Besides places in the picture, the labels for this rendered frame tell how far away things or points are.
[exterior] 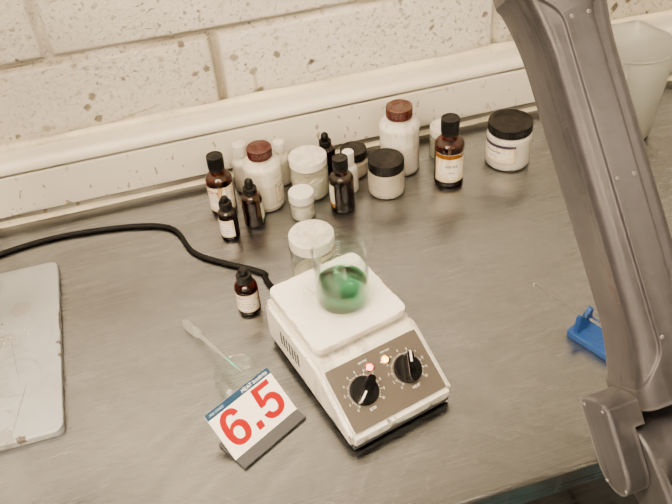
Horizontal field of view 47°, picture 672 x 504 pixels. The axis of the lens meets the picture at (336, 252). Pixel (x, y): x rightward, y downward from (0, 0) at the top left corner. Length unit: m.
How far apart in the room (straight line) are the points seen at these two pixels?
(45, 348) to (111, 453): 0.19
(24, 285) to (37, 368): 0.16
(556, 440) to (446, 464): 0.12
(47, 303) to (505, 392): 0.60
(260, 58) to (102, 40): 0.23
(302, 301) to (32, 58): 0.53
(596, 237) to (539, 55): 0.12
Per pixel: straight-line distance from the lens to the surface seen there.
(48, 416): 0.96
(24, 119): 1.22
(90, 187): 1.23
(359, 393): 0.84
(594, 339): 0.98
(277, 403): 0.89
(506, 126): 1.20
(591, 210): 0.54
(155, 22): 1.16
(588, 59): 0.53
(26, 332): 1.07
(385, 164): 1.14
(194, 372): 0.96
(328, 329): 0.86
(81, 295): 1.10
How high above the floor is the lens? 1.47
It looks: 42 degrees down
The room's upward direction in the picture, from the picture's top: 5 degrees counter-clockwise
